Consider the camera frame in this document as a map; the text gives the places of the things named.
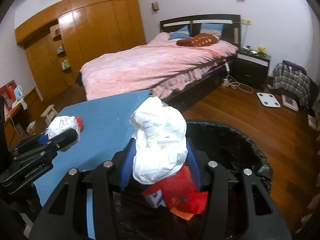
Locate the light blue electric kettle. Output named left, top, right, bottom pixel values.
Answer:
left=14, top=85, right=24, bottom=100

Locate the black white nightstand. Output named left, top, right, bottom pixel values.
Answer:
left=231, top=50, right=271, bottom=91

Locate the blue pillow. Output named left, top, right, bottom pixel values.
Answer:
left=200, top=23, right=224, bottom=37
left=168, top=25, right=190, bottom=40

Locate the black lined trash bin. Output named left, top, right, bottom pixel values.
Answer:
left=114, top=120, right=273, bottom=239

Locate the bed with pink duvet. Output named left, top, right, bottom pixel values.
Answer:
left=76, top=14, right=241, bottom=111

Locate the yellow plush toy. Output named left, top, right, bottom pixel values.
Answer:
left=257, top=46, right=266, bottom=55

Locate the left blue pillow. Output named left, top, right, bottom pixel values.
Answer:
left=168, top=25, right=190, bottom=40

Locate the plaid cloth on chair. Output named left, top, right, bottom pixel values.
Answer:
left=273, top=60, right=310, bottom=108

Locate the left wall lamp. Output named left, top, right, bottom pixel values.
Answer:
left=151, top=2, right=159, bottom=11

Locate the small white wooden stool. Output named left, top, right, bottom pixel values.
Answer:
left=41, top=104, right=58, bottom=126

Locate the red picture box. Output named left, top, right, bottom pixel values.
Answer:
left=0, top=80, right=17, bottom=111

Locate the wooden wardrobe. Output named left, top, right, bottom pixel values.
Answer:
left=15, top=0, right=146, bottom=101

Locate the brown dotted pillow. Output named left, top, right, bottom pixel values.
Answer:
left=176, top=33, right=220, bottom=47

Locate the orange foam net sleeve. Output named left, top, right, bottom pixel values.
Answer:
left=170, top=207, right=194, bottom=221

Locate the white bathroom scale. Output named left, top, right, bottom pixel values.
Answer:
left=257, top=93, right=281, bottom=108

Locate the blue table mat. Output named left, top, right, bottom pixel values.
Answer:
left=35, top=90, right=150, bottom=239

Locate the red white book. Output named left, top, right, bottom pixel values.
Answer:
left=281, top=95, right=299, bottom=112

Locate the right blue pillow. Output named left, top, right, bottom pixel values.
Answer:
left=200, top=23, right=224, bottom=37

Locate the wooden side cabinet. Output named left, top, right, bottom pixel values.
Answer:
left=4, top=88, right=46, bottom=147

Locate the red cloth garment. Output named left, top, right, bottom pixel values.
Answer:
left=142, top=165, right=208, bottom=215

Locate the red plastic bag ball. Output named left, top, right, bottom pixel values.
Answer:
left=76, top=116, right=84, bottom=132

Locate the white power strip cable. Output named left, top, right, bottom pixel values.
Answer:
left=221, top=62, right=254, bottom=94

